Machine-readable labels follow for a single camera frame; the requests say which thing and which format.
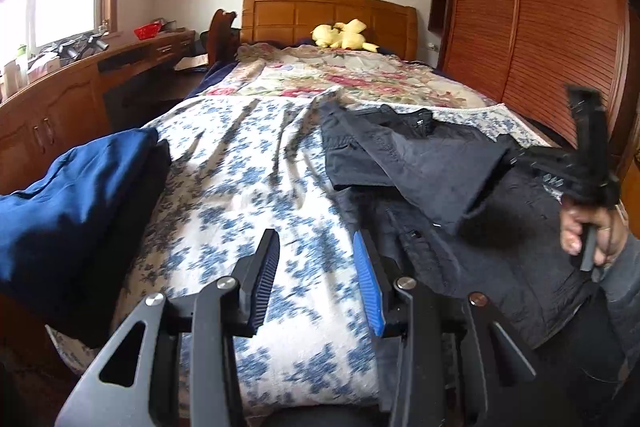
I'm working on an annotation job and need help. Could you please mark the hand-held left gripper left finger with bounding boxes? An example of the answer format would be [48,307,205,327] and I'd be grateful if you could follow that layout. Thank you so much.
[54,228,281,427]

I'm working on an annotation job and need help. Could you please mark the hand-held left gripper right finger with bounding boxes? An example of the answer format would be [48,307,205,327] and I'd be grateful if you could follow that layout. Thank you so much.
[351,229,538,427]

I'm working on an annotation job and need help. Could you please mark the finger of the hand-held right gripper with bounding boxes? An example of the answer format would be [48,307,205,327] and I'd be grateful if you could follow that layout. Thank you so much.
[509,147,571,182]

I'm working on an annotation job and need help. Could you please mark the black pants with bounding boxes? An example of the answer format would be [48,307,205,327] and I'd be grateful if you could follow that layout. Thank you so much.
[317,102,607,350]

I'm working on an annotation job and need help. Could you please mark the folded blue clothes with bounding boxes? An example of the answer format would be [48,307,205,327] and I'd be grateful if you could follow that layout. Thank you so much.
[0,127,161,324]

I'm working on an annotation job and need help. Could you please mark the person's right hand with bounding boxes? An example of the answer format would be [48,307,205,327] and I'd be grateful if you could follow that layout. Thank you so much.
[559,199,622,269]

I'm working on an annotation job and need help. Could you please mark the blue floral bed sheet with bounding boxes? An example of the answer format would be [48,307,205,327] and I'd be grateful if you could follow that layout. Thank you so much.
[45,88,553,420]

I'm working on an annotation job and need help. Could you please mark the wooden slatted wardrobe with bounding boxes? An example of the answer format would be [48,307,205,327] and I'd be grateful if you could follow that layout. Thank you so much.
[441,0,640,170]

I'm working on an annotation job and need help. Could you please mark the person's dark clothing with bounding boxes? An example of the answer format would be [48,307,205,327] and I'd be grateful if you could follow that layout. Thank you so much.
[530,292,632,427]

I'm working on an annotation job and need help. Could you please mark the pink floral blanket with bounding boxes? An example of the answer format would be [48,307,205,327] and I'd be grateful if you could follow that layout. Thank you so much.
[202,43,501,114]

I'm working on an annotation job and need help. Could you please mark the dark blue sheet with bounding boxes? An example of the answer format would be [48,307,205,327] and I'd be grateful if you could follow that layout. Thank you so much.
[186,58,242,98]

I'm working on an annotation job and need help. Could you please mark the yellow plush toy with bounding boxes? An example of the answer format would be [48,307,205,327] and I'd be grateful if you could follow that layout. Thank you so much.
[311,19,382,54]

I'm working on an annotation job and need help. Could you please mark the wooden chair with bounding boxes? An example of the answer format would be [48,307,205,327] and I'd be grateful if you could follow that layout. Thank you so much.
[207,8,242,64]

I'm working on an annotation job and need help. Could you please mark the wooden desk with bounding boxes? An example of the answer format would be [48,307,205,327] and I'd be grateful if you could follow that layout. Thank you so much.
[0,29,197,196]

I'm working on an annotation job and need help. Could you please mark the wooden bed headboard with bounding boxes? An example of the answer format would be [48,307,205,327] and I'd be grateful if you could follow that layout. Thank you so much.
[240,0,419,60]

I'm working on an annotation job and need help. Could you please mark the red bowl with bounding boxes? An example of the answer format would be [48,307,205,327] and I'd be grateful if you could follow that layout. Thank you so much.
[133,21,164,40]

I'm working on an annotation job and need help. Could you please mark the dark metal gadgets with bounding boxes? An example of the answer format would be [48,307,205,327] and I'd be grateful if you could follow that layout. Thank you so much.
[49,33,110,59]

